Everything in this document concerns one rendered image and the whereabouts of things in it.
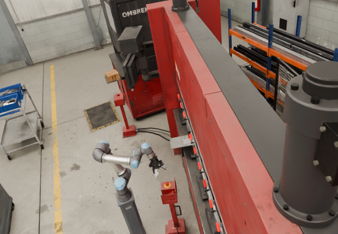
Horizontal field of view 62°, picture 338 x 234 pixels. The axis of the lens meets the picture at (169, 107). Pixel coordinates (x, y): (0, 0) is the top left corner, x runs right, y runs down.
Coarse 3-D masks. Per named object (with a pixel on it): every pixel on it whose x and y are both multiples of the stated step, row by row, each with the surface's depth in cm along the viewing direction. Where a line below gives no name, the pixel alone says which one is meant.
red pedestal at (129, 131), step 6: (114, 96) 469; (120, 96) 466; (114, 102) 459; (120, 102) 461; (120, 108) 476; (126, 120) 491; (126, 126) 498; (132, 126) 506; (126, 132) 497; (132, 132) 499
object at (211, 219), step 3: (207, 210) 251; (207, 213) 248; (210, 213) 248; (207, 216) 248; (210, 216) 246; (213, 216) 245; (210, 219) 243; (213, 219) 243; (210, 222) 241; (213, 222) 240; (210, 225) 238; (213, 225) 238; (213, 228) 236; (216, 228) 235; (213, 231) 234
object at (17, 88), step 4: (16, 84) 519; (20, 84) 517; (4, 88) 515; (8, 88) 517; (12, 88) 520; (16, 88) 512; (20, 88) 507; (0, 92) 516; (4, 92) 504; (8, 92) 502; (12, 92) 501; (16, 92) 492; (20, 92) 499; (0, 96) 486; (4, 96) 488; (20, 96) 499
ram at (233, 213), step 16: (176, 48) 282; (176, 64) 322; (192, 96) 223; (192, 112) 247; (192, 128) 277; (208, 128) 171; (208, 144) 184; (208, 160) 200; (224, 160) 138; (208, 176) 220; (224, 176) 147; (224, 192) 157; (224, 208) 169; (240, 208) 122; (224, 224) 182; (240, 224) 129
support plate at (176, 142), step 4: (180, 136) 326; (172, 140) 323; (176, 140) 322; (180, 140) 321; (172, 144) 317; (176, 144) 316; (180, 144) 315; (184, 144) 314; (188, 144) 313; (192, 144) 312; (172, 148) 312
